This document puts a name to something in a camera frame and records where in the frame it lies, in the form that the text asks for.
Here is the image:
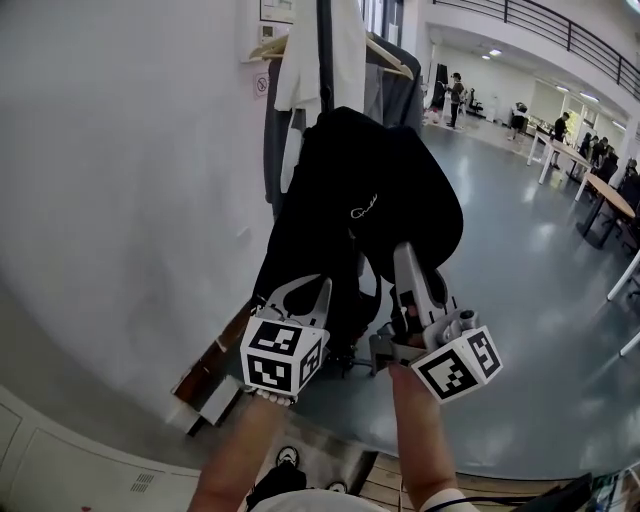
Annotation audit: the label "white wall notice panel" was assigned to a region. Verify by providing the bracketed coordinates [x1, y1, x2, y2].
[259, 0, 296, 25]

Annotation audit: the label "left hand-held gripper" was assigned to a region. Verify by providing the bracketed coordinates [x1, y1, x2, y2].
[239, 273, 335, 396]

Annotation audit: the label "dark grey jacket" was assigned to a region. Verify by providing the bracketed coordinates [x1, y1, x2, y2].
[363, 32, 426, 132]

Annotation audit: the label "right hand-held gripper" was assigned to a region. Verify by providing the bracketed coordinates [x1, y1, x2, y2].
[368, 241, 504, 405]

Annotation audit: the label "person's right hand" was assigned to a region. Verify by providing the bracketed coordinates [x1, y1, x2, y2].
[404, 303, 427, 350]

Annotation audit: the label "wooden clothes hanger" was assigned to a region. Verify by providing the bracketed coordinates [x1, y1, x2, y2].
[247, 32, 291, 64]
[364, 32, 416, 81]

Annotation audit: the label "white garment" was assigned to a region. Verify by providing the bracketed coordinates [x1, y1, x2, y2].
[273, 0, 367, 114]

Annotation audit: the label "white rectangular box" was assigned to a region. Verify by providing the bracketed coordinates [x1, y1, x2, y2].
[167, 374, 244, 437]

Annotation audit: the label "black coat rack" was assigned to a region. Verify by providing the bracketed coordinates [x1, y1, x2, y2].
[315, 0, 384, 379]

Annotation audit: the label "black drawstring backpack white print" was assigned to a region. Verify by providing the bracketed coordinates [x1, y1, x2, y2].
[252, 127, 386, 361]

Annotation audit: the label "person's right forearm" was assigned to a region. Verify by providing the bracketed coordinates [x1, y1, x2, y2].
[389, 363, 464, 512]

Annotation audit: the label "white bead bracelet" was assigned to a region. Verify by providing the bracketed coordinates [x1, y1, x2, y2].
[242, 384, 299, 407]

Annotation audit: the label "person's black shorts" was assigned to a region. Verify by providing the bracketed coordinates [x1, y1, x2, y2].
[244, 467, 309, 511]

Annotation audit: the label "black mezzanine railing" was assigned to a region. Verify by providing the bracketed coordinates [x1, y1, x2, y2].
[432, 0, 640, 101]

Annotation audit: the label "wooden slatted bench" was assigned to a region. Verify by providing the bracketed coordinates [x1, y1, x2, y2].
[359, 449, 601, 512]

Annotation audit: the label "person's white shirt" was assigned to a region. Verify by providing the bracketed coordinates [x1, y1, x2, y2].
[239, 487, 481, 512]

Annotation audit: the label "black cap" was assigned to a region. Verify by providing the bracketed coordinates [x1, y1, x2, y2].
[312, 105, 465, 284]

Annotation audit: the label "dark brown baseboard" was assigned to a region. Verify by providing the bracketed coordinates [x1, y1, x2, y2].
[171, 299, 261, 401]

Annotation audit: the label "large glass window wall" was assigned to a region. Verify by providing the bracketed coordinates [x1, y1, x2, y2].
[382, 0, 407, 49]

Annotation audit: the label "grey metal locker cabinet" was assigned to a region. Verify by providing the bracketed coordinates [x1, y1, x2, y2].
[0, 383, 204, 512]

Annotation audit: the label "person's left forearm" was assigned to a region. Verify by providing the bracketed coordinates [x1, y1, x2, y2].
[187, 394, 291, 512]

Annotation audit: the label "round wooden table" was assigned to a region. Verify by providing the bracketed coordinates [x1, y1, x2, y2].
[573, 172, 637, 251]

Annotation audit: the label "black chair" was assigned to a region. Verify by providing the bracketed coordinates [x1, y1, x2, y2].
[434, 472, 594, 512]

